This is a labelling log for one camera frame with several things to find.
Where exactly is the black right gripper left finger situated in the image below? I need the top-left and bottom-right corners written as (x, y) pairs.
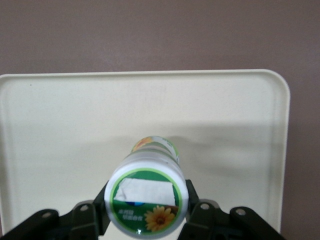
top-left (0, 184), bottom-right (111, 240)

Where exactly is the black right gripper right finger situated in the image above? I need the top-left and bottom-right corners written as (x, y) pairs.
top-left (178, 178), bottom-right (286, 240)

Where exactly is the green gum bottle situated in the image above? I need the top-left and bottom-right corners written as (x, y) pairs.
top-left (104, 135), bottom-right (189, 238)

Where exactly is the cream plastic tray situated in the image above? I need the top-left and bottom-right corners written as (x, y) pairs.
top-left (0, 68), bottom-right (291, 240)

